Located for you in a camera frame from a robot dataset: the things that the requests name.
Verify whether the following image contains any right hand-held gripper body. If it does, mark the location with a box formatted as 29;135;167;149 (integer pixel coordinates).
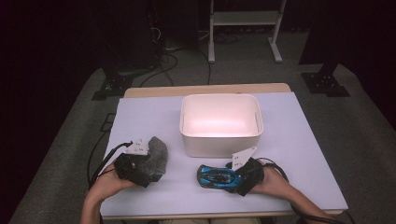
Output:
232;146;265;191

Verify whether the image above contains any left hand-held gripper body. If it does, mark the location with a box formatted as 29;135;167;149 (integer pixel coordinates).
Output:
113;138;151;189

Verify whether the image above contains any blue toy car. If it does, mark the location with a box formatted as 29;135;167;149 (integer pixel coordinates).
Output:
196;164;245;189

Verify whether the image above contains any grey fuzzy sock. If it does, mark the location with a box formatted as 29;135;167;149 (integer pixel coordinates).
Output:
136;135;169;184

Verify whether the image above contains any white plastic bin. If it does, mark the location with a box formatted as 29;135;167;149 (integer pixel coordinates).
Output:
179;93;264;159

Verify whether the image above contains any person's right hand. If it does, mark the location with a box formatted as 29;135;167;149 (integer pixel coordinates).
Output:
249;167;292;196

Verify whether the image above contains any person's left hand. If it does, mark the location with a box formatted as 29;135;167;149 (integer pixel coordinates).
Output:
88;172;138;202

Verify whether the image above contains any black stand base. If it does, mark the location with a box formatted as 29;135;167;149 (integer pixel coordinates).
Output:
91;69;134;102
300;60;351;98

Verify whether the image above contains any white metal stand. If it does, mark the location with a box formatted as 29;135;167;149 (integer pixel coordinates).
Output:
207;0;288;64

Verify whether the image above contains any black floor cable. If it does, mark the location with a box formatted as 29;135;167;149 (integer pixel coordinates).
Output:
87;130;110;188
138;50;180;89
197;46;213;86

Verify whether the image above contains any black floor bracket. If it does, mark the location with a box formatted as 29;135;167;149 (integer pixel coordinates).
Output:
99;113;117;133

